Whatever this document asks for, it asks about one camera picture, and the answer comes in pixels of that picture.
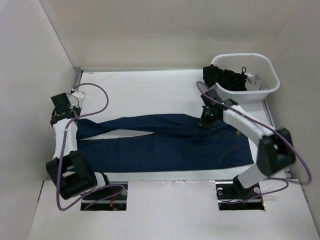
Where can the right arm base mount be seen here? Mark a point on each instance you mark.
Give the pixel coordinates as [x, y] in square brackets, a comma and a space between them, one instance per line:
[231, 197]

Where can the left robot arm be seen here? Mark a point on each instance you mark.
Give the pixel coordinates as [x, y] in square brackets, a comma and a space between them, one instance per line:
[68, 169]

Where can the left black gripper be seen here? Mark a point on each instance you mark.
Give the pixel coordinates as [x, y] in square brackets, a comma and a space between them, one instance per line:
[77, 109]

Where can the grey white garment in basket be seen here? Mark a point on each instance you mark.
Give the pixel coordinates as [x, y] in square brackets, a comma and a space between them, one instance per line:
[254, 83]

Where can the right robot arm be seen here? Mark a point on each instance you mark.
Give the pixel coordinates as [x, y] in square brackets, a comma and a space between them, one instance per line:
[274, 151]

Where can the white plastic laundry basket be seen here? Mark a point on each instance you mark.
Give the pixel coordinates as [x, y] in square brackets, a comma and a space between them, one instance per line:
[260, 76]

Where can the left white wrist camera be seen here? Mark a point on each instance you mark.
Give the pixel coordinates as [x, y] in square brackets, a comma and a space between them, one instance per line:
[77, 98]

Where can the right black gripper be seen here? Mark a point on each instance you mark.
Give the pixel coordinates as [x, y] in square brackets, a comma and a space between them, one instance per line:
[203, 123]

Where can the dark blue denim trousers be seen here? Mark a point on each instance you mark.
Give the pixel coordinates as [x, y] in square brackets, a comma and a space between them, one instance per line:
[161, 143]

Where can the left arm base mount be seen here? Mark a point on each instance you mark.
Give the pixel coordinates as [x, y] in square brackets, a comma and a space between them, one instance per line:
[109, 199]

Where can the black garment in basket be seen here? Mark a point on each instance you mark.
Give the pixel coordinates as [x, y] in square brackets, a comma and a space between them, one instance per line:
[227, 79]

